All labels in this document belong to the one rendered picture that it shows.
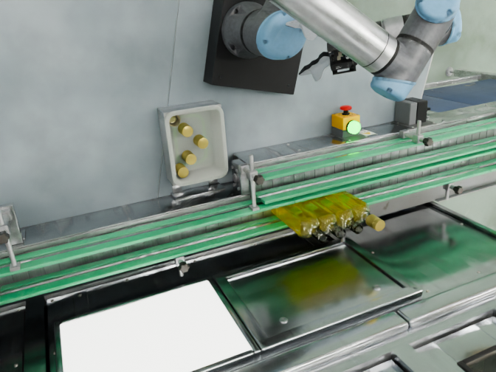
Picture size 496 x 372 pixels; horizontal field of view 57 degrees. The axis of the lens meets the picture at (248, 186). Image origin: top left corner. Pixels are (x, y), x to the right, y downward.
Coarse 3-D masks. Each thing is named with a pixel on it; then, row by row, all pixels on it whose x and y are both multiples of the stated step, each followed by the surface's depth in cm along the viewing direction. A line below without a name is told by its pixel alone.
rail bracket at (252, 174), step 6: (252, 156) 126; (252, 162) 127; (240, 168) 133; (246, 168) 131; (252, 168) 127; (252, 174) 127; (252, 180) 128; (258, 180) 124; (264, 180) 124; (252, 186) 129; (252, 192) 130; (252, 198) 131; (252, 204) 132; (252, 210) 131
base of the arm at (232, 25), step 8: (232, 8) 122; (240, 8) 121; (248, 8) 119; (256, 8) 119; (224, 16) 123; (232, 16) 120; (240, 16) 119; (224, 24) 122; (232, 24) 120; (240, 24) 118; (224, 32) 123; (232, 32) 120; (240, 32) 118; (224, 40) 124; (232, 40) 122; (240, 40) 119; (232, 48) 126; (240, 48) 123; (240, 56) 127; (248, 56) 125; (256, 56) 126
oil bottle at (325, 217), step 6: (300, 204) 138; (306, 204) 137; (312, 204) 137; (318, 204) 136; (312, 210) 133; (318, 210) 133; (324, 210) 132; (318, 216) 129; (324, 216) 129; (330, 216) 129; (324, 222) 128; (330, 222) 128; (336, 222) 129; (324, 228) 128
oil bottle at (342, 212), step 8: (320, 200) 139; (328, 200) 139; (336, 200) 139; (328, 208) 134; (336, 208) 133; (344, 208) 133; (336, 216) 131; (344, 216) 130; (352, 216) 131; (344, 224) 130
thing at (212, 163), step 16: (176, 112) 126; (192, 112) 127; (208, 112) 137; (176, 128) 134; (208, 128) 138; (224, 128) 133; (176, 144) 136; (192, 144) 138; (208, 144) 140; (224, 144) 134; (176, 160) 138; (208, 160) 142; (224, 160) 136; (176, 176) 136; (192, 176) 137; (208, 176) 136
